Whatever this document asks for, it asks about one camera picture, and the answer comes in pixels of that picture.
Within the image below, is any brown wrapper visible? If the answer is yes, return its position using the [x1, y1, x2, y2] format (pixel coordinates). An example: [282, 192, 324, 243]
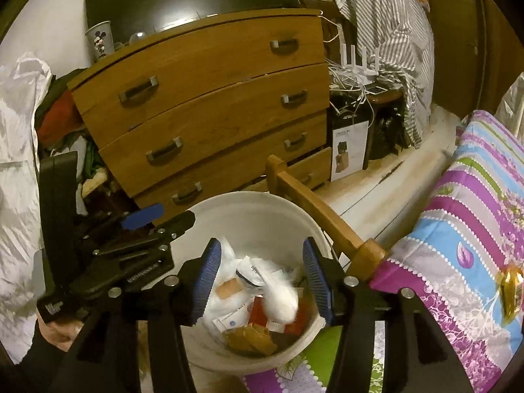
[224, 323, 280, 358]

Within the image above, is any gold foil wrapper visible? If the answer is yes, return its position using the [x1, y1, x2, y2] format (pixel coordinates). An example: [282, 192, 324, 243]
[496, 263, 524, 321]

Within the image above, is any large white plastic bag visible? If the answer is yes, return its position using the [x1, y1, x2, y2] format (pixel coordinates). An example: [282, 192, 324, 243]
[0, 52, 55, 362]

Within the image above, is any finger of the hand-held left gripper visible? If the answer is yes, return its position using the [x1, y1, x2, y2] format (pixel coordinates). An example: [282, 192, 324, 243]
[81, 203, 166, 243]
[92, 210, 197, 259]

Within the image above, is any grey cartoon mouse cup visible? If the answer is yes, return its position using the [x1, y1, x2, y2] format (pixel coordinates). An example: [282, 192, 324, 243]
[84, 20, 116, 60]

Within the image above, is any tangle of white cables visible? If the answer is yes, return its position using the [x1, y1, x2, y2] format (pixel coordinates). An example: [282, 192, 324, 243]
[327, 58, 411, 110]

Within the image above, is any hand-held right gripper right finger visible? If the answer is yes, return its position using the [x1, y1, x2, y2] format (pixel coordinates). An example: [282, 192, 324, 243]
[302, 236, 471, 393]

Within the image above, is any pile of clothes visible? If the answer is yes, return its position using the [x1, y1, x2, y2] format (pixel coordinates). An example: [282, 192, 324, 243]
[35, 67, 124, 214]

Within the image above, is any floral striped quilt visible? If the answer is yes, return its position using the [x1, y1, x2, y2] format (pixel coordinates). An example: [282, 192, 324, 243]
[243, 108, 524, 393]

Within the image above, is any tan adhesive bandage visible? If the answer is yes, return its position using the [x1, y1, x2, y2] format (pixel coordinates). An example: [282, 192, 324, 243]
[216, 279, 247, 302]

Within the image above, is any clear plastic bag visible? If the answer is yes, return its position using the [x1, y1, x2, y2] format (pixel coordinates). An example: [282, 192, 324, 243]
[495, 71, 524, 132]

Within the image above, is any white tissue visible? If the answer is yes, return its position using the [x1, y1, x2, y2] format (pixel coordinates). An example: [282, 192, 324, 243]
[261, 269, 300, 325]

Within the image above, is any black white knife block box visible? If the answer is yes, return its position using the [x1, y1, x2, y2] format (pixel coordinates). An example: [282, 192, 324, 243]
[328, 110, 370, 183]

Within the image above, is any white labelled packet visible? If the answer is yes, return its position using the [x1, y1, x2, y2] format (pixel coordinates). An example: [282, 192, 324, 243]
[213, 305, 251, 333]

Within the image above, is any wooden dresser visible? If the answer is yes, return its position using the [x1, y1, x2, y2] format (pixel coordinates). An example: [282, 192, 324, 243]
[66, 8, 334, 216]

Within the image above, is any dark wooden side table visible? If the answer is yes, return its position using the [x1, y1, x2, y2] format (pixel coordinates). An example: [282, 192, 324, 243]
[329, 88, 412, 160]

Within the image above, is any white router with antennas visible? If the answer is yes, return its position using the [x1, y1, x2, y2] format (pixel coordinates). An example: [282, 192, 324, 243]
[339, 43, 380, 79]

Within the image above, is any grey striped shirt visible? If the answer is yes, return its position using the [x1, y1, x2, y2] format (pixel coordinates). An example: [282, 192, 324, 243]
[318, 0, 435, 149]

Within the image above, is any white plastic bucket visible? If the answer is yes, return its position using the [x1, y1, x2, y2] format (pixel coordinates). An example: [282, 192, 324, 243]
[164, 192, 341, 376]

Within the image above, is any red packet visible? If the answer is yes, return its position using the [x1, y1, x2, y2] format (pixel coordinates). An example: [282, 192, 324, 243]
[249, 295, 309, 334]

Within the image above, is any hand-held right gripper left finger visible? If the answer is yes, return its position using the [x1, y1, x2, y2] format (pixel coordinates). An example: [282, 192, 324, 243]
[49, 237, 224, 393]

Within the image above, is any person's left hand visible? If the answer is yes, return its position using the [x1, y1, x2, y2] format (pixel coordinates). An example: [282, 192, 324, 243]
[38, 312, 83, 353]

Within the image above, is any translucent white plastic bag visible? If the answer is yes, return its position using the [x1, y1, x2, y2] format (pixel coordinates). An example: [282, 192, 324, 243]
[206, 235, 247, 325]

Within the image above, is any dark wooden wardrobe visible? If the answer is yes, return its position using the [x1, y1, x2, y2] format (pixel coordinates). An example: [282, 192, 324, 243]
[409, 0, 524, 112]

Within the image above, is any person's left forearm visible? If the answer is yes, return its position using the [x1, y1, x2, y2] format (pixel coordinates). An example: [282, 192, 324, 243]
[13, 321, 73, 378]

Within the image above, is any wooden dresser drawer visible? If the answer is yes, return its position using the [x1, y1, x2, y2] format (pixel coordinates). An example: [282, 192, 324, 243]
[67, 15, 327, 125]
[132, 112, 331, 214]
[246, 147, 334, 193]
[98, 63, 331, 173]

